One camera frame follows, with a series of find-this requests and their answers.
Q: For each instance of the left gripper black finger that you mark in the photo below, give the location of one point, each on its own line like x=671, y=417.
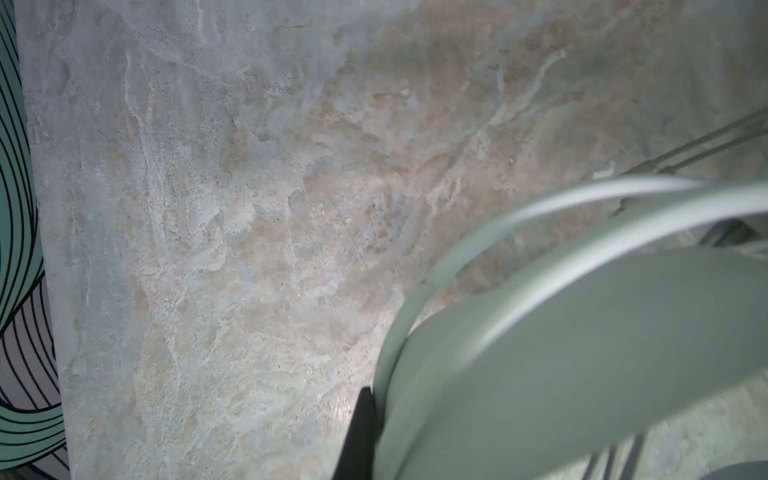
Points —
x=357, y=455

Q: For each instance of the green over-ear headphones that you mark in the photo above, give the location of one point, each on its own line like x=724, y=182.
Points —
x=587, y=345

